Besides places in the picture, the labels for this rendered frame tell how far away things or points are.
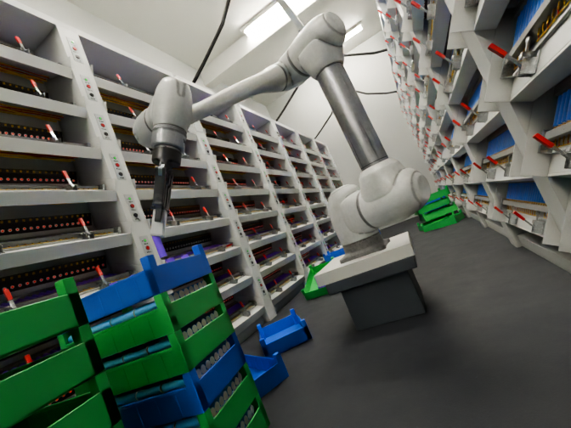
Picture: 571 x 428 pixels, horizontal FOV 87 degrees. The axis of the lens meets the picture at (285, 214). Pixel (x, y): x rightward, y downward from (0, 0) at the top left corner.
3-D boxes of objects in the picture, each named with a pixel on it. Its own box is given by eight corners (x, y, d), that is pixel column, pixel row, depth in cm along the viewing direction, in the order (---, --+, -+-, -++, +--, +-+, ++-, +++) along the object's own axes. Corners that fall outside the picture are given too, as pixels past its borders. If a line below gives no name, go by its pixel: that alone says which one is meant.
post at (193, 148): (277, 314, 190) (182, 77, 205) (270, 320, 182) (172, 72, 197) (251, 322, 198) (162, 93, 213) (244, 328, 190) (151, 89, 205)
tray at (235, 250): (241, 253, 186) (240, 238, 186) (166, 281, 131) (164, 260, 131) (214, 253, 194) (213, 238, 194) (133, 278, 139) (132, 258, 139)
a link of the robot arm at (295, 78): (259, 73, 119) (279, 47, 109) (287, 65, 131) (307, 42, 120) (279, 101, 120) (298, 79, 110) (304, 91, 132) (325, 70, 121)
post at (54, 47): (205, 379, 127) (76, 28, 142) (189, 392, 118) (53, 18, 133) (172, 386, 135) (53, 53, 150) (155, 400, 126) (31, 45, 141)
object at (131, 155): (207, 168, 191) (206, 146, 191) (121, 160, 136) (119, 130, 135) (183, 171, 200) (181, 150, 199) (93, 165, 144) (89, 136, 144)
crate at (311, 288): (334, 291, 188) (328, 282, 186) (307, 301, 196) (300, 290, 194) (338, 265, 215) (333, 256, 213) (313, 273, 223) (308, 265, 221)
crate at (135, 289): (212, 272, 78) (201, 243, 79) (160, 293, 59) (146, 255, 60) (127, 307, 86) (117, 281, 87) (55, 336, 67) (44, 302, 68)
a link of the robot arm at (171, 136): (189, 140, 90) (186, 159, 88) (155, 136, 88) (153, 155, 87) (184, 126, 81) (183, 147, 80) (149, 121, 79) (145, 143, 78)
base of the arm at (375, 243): (392, 239, 127) (386, 227, 128) (386, 248, 107) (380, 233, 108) (352, 253, 135) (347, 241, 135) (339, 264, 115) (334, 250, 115)
